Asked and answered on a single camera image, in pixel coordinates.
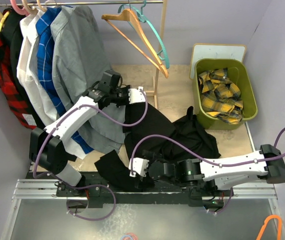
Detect teal plastic hanger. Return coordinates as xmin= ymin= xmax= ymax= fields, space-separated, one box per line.
xmin=117 ymin=0 xmax=170 ymax=69

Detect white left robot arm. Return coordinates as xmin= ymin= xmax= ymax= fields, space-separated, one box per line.
xmin=29 ymin=70 xmax=129 ymax=196

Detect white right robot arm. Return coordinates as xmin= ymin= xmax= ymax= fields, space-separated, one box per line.
xmin=138 ymin=144 xmax=285 ymax=196

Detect grey hanging shirt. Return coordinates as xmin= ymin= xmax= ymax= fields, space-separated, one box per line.
xmin=50 ymin=6 xmax=125 ymax=154

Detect wooden hanger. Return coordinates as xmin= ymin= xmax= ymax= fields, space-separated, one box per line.
xmin=101 ymin=8 xmax=170 ymax=79

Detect yellow plaid shirt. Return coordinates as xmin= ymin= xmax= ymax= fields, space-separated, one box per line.
xmin=197 ymin=68 xmax=244 ymax=125

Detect white hanging shirt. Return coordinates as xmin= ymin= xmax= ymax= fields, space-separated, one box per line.
xmin=16 ymin=9 xmax=87 ymax=160

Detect blue checked hanging shirt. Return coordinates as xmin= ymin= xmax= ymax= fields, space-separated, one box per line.
xmin=35 ymin=6 xmax=95 ymax=155

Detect light wooden hanger hook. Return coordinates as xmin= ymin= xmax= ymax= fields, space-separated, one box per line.
xmin=36 ymin=0 xmax=47 ymax=12

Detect beige wooden hanger hook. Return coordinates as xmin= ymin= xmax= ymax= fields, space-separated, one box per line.
xmin=22 ymin=0 xmax=38 ymax=15

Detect pink hanger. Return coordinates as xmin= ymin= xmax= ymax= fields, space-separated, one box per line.
xmin=10 ymin=0 xmax=29 ymax=16

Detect red black plaid shirt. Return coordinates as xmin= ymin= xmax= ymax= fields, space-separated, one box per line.
xmin=0 ymin=34 xmax=37 ymax=130

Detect yellow hanger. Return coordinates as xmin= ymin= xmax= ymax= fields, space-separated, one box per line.
xmin=0 ymin=10 xmax=11 ymax=32

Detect orange plastic hanger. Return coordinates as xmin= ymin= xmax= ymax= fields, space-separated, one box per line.
xmin=255 ymin=214 xmax=283 ymax=240

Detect red blue hangers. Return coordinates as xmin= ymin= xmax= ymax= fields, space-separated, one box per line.
xmin=120 ymin=232 xmax=139 ymax=240

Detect white board behind bin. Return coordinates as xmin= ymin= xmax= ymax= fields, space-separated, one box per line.
xmin=189 ymin=43 xmax=247 ymax=80

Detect olive green plastic bin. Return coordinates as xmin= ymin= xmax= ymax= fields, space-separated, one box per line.
xmin=192 ymin=58 xmax=258 ymax=130

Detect black hanging garment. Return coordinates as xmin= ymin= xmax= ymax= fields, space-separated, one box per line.
xmin=2 ymin=11 xmax=45 ymax=129

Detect wooden clothes rack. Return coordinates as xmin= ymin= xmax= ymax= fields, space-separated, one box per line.
xmin=0 ymin=0 xmax=169 ymax=108

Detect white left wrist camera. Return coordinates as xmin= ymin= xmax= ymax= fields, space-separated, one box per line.
xmin=128 ymin=86 xmax=147 ymax=104

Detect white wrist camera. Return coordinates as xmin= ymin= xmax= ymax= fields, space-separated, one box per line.
xmin=128 ymin=157 xmax=149 ymax=178
xmin=128 ymin=86 xmax=147 ymax=104

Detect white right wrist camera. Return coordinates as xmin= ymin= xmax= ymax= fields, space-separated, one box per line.
xmin=128 ymin=157 xmax=149 ymax=178

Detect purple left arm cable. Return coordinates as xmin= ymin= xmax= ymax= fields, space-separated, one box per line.
xmin=32 ymin=89 xmax=149 ymax=180

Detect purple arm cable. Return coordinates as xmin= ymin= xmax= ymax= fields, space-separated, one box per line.
xmin=128 ymin=126 xmax=285 ymax=176
xmin=32 ymin=89 xmax=149 ymax=180

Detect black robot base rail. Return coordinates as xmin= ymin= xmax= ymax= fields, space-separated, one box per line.
xmin=54 ymin=171 xmax=234 ymax=211

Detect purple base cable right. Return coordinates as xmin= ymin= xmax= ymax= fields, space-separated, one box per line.
xmin=206 ymin=188 xmax=235 ymax=216

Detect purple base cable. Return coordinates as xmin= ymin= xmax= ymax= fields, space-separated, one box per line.
xmin=66 ymin=184 xmax=117 ymax=222
xmin=206 ymin=188 xmax=235 ymax=216

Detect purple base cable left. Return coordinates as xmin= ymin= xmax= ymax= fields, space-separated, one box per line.
xmin=66 ymin=184 xmax=117 ymax=222

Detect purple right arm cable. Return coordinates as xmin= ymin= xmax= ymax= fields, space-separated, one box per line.
xmin=128 ymin=126 xmax=285 ymax=176

